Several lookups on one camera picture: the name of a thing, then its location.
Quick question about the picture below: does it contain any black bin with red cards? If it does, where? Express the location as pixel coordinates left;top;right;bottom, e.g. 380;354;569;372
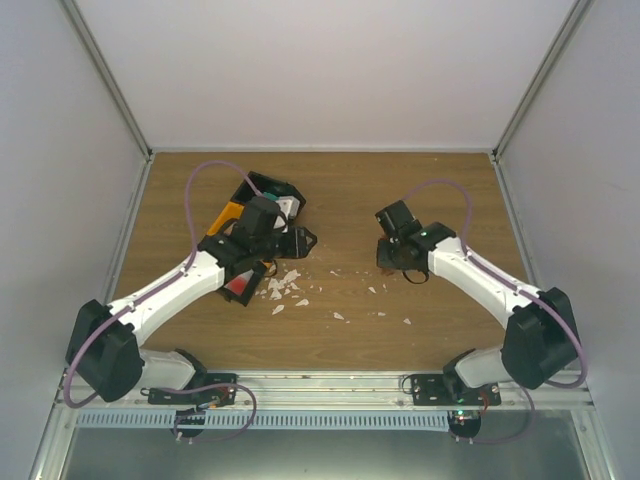
218;261;267;306

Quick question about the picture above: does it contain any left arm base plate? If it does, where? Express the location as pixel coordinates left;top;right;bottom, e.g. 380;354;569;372
140;372;238;406

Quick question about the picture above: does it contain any orange bin with white cards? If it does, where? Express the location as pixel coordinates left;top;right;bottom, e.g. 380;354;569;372
206;201;244;236

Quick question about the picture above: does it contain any black bin with teal cards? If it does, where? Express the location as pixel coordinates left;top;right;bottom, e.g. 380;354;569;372
230;171;306;216

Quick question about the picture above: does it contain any grey slotted cable duct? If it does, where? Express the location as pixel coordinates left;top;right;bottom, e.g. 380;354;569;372
76;409;449;432

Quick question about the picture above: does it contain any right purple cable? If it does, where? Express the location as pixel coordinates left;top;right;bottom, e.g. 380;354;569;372
402;180;587;389

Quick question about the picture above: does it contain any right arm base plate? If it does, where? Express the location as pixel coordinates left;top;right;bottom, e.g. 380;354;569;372
400;373;502;407

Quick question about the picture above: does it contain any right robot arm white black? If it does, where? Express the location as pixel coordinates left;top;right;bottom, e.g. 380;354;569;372
375;201;585;405

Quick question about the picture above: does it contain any red cards stack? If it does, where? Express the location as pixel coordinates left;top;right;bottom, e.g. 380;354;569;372
225;271;253;296

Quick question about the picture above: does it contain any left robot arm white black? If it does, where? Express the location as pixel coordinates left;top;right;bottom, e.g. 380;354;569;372
65;196;317;404

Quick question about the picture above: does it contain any aluminium front rail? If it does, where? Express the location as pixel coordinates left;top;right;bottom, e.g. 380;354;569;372
71;370;595;411

